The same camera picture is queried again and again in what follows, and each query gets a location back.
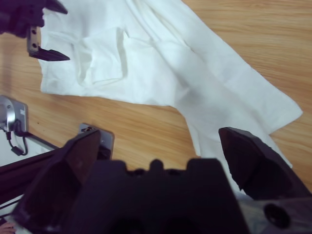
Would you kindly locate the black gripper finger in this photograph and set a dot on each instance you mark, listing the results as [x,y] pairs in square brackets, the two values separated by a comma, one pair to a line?
[61,180]
[258,168]

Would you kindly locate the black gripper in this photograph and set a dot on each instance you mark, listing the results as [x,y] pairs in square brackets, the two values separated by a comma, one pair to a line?
[19,17]

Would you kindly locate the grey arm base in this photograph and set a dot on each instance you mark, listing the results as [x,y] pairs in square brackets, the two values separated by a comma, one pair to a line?
[12,114]

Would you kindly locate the white printed t-shirt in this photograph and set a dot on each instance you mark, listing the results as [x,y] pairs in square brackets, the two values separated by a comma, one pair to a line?
[158,61]

